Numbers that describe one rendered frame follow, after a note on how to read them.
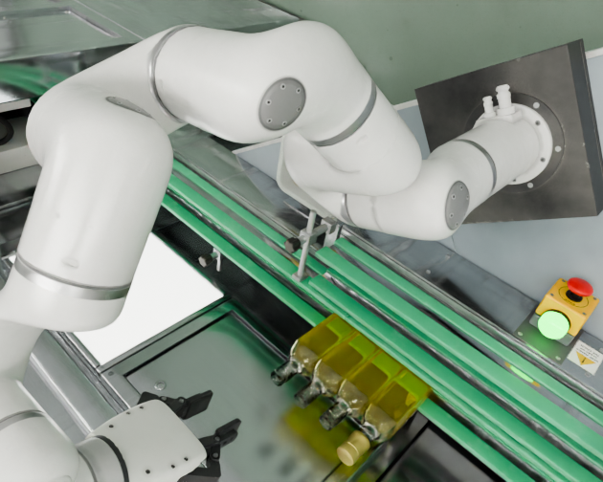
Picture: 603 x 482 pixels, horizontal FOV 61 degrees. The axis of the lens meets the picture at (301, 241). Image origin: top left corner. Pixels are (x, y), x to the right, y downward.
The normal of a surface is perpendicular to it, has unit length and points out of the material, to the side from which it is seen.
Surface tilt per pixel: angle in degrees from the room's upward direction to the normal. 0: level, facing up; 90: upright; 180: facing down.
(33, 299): 41
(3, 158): 90
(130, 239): 98
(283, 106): 79
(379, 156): 67
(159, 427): 114
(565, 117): 1
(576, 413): 90
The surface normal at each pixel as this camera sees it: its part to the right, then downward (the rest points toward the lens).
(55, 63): 0.72, 0.51
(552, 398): 0.15, -0.78
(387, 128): 0.72, 0.18
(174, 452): 0.47, -0.80
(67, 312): 0.35, 0.26
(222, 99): -0.58, 0.34
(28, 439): 0.19, -0.88
